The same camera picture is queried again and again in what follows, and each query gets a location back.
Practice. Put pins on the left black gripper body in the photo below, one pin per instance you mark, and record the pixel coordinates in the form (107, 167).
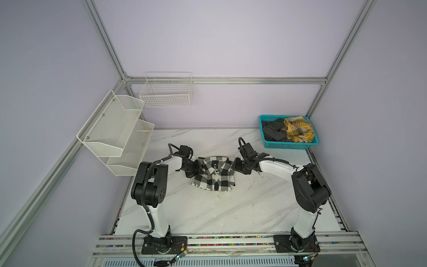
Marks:
(192, 168)

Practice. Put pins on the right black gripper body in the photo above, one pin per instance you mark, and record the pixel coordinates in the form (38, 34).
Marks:
(241, 166)

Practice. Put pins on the black white checkered shirt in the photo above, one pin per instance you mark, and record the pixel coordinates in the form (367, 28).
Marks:
(216, 174)

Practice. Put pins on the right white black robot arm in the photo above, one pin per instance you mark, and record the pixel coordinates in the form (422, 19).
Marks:
(310, 188)

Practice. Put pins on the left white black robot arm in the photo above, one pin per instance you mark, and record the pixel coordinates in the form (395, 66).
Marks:
(150, 185)

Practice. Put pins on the teal plastic basket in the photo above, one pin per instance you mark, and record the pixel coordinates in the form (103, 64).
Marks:
(284, 145)

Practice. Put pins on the dark grey shirt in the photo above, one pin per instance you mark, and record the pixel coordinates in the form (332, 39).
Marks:
(275, 131)

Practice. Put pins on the yellow plaid shirt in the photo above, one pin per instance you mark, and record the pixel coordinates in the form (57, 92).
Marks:
(298, 129)

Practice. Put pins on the white mesh lower shelf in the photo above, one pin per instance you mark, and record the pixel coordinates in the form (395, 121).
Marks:
(128, 163)

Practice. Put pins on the white mesh shelf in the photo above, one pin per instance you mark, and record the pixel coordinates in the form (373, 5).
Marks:
(108, 130)
(128, 163)

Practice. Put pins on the white mesh upper shelf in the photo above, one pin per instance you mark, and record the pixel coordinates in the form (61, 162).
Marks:
(108, 130)

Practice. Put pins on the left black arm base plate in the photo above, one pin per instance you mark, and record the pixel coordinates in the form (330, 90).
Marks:
(167, 245)

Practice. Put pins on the white wire basket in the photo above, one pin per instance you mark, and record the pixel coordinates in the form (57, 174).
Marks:
(167, 89)

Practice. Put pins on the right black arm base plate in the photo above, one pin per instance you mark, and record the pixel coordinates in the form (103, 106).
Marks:
(282, 243)

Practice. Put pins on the white slotted cable duct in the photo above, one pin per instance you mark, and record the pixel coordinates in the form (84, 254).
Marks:
(252, 261)

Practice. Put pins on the aluminium frame back bar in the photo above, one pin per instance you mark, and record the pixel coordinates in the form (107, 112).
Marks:
(235, 80)

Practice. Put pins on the aluminium mounting rail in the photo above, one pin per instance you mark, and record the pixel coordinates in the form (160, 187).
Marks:
(116, 246)

